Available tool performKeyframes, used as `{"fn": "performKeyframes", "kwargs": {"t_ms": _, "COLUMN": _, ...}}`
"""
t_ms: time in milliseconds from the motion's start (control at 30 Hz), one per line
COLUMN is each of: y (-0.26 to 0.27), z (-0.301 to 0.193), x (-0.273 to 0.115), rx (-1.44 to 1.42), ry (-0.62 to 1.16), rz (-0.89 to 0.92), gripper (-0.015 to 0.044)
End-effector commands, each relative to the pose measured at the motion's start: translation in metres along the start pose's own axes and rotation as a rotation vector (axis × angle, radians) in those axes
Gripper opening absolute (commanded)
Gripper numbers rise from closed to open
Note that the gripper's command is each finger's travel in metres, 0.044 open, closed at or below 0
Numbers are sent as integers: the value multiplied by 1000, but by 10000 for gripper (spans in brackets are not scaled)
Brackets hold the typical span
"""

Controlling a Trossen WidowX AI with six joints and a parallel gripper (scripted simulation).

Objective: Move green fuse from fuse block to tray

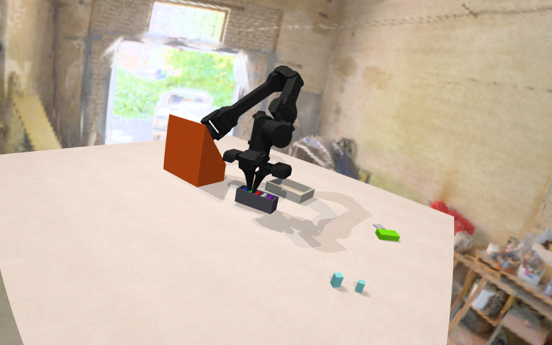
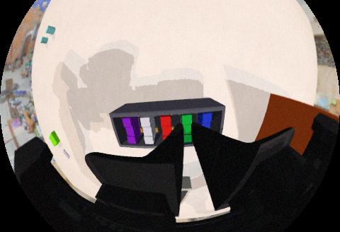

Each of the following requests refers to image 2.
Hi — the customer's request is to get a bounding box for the red fuse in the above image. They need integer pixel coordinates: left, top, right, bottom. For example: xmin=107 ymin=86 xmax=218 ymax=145
xmin=161 ymin=115 xmax=172 ymax=141

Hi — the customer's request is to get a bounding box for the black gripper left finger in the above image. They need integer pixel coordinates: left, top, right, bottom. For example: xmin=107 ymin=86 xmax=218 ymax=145
xmin=85 ymin=124 xmax=184 ymax=217

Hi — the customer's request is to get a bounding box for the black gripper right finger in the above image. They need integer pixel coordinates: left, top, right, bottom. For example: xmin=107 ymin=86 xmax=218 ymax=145
xmin=191 ymin=122 xmax=295 ymax=210

